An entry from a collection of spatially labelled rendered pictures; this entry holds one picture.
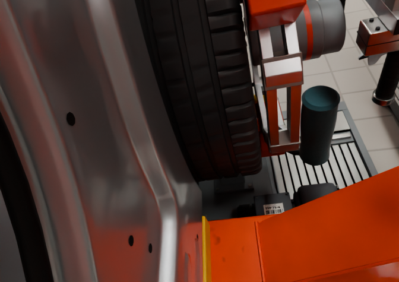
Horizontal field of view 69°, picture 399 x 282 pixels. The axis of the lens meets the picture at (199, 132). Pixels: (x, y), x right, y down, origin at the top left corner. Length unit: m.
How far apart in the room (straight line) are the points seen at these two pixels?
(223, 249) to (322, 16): 0.55
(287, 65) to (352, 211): 0.26
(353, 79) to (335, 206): 1.44
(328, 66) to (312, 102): 1.27
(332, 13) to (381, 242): 0.48
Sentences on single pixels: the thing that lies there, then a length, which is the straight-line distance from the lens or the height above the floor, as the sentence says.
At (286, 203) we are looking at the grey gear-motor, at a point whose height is 0.43.
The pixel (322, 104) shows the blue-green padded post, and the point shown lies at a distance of 0.76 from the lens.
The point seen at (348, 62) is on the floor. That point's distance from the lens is 2.06.
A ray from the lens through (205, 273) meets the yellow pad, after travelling 0.59.
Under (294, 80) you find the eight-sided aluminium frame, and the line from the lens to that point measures 0.52.
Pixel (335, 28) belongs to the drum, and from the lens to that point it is 0.75.
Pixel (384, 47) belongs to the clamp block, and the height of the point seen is 0.91.
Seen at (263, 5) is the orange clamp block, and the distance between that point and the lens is 0.43.
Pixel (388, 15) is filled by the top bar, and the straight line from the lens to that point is 0.62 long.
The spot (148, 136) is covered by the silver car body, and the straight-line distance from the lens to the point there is 0.36.
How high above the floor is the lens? 1.29
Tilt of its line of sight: 49 degrees down
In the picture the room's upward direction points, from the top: 20 degrees counter-clockwise
